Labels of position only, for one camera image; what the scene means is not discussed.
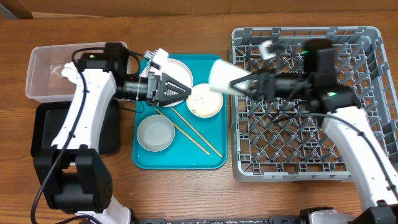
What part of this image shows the grey bowl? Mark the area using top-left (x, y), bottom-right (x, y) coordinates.
top-left (136, 114), bottom-right (175, 152)

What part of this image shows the teal serving tray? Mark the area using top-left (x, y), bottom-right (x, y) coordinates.
top-left (132, 54), bottom-right (228, 170)

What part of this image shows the white cup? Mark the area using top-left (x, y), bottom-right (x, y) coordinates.
top-left (208, 59), bottom-right (250, 95)

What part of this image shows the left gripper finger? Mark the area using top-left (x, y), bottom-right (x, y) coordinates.
top-left (158, 73), bottom-right (191, 92)
top-left (157, 91), bottom-right (191, 106)

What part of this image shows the white napkin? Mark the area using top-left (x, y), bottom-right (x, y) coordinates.
top-left (61, 62), bottom-right (80, 84)

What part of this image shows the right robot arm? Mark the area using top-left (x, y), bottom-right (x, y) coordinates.
top-left (229, 39), bottom-right (397, 223)

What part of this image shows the pink bowl with rice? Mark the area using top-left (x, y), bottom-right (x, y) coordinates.
top-left (187, 83), bottom-right (223, 118)

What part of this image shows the large pink plate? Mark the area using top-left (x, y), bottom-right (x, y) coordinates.
top-left (141, 58), bottom-right (193, 107)

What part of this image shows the black plastic tray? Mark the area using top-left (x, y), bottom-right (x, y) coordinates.
top-left (30, 99), bottom-right (120, 156)

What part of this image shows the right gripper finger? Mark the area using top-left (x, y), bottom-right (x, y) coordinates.
top-left (229, 82), bottom-right (259, 100)
top-left (229, 70), bottom-right (261, 86)

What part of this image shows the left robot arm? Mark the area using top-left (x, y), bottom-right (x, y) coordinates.
top-left (34, 42), bottom-right (191, 223)

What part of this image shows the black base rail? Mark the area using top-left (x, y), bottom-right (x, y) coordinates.
top-left (132, 215), bottom-right (310, 224)

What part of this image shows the grey dishwasher rack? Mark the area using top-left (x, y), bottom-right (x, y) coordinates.
top-left (230, 26), bottom-right (397, 182)

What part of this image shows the clear plastic waste bin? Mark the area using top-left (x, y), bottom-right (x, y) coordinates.
top-left (25, 41), bottom-right (132, 104)

